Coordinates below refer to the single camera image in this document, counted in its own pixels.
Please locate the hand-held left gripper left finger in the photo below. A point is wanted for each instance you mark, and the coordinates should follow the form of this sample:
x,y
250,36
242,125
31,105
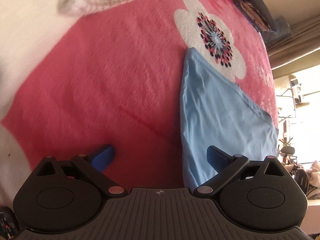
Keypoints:
x,y
103,159

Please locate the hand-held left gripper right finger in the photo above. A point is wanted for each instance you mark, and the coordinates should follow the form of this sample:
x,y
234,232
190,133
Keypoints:
x,y
217,159

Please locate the light blue t-shirt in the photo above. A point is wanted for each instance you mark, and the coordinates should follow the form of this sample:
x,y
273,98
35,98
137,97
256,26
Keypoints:
x,y
215,115

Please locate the wheelchair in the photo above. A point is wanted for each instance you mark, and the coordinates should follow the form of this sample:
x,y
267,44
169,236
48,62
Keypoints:
x,y
290,155

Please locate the pink floral blanket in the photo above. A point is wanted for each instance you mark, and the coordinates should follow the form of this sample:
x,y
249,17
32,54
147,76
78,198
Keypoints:
x,y
112,80

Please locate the folding table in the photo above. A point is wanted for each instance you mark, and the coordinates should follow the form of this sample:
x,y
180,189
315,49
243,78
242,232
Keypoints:
x,y
297,95

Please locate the black electronic device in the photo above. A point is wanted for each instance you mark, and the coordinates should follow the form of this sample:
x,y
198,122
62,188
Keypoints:
x,y
7,222

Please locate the beige curtain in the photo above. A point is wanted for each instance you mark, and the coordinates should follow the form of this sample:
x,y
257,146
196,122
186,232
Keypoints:
x,y
295,45

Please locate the navy folded garment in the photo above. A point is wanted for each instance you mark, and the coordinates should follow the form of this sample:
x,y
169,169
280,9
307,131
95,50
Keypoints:
x,y
255,26

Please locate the blue water bottle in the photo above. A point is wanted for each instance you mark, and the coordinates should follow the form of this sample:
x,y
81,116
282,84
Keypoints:
x,y
280,30

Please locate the tan folded garment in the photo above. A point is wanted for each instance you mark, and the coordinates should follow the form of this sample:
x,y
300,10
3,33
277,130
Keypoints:
x,y
246,7

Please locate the black folded garment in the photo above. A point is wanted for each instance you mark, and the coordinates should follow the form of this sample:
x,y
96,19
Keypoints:
x,y
257,0

